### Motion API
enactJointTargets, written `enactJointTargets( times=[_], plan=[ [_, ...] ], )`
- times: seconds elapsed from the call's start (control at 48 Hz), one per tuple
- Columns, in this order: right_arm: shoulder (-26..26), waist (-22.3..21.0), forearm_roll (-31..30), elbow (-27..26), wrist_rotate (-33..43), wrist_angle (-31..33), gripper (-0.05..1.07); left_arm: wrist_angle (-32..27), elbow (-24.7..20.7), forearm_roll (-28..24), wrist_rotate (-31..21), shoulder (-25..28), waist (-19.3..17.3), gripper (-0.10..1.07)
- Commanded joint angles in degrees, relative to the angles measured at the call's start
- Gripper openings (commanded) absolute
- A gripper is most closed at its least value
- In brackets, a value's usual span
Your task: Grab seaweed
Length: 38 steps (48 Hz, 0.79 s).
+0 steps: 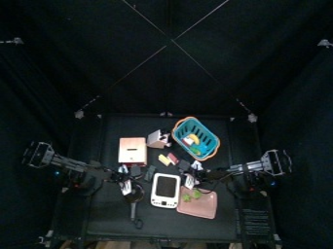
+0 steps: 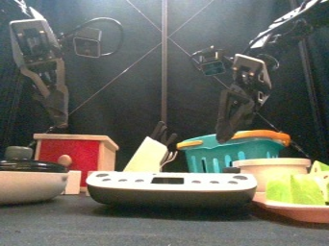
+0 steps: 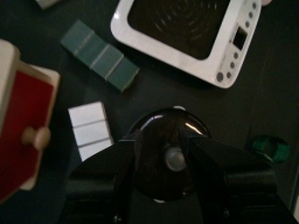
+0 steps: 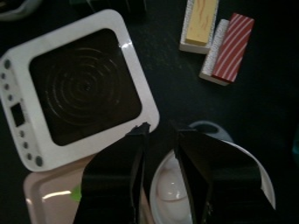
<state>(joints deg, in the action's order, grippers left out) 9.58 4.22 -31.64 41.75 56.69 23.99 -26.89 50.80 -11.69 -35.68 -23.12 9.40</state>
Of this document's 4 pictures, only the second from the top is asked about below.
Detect red wooden toy box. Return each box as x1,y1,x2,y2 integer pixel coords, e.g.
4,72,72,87
32,133,120,193

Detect white toy cup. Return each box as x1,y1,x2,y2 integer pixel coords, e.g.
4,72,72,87
231,157,313,194

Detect black pot lid grey knob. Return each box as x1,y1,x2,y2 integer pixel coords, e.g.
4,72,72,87
0,145,71,174

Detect light green knife block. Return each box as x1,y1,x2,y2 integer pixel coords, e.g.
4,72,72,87
122,135,170,174

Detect small white wooden block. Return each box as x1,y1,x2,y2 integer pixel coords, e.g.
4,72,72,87
63,169,83,196

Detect green toy lettuce pieces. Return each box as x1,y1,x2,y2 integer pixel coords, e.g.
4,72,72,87
263,160,329,207

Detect white toy kitchen scale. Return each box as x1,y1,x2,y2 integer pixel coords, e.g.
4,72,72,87
84,170,259,209

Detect white toy pot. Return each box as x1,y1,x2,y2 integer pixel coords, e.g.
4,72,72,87
0,170,71,207

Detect pink toy plate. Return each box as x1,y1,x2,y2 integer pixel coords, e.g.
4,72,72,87
250,191,329,225

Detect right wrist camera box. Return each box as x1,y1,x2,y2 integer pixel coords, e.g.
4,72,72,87
190,46,235,77

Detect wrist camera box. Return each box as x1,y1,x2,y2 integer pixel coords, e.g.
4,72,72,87
190,46,235,77
71,26,104,60

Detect teal basket orange handle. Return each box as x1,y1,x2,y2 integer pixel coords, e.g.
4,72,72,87
177,129,293,175

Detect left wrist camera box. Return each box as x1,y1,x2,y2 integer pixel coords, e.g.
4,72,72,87
71,26,104,60

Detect black toy knife handles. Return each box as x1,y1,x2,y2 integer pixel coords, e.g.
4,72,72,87
148,120,181,152

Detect black left camera cable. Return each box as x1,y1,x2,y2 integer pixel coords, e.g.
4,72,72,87
59,16,126,58

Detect vertical metal frame pole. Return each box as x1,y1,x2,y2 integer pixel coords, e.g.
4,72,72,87
160,0,170,125

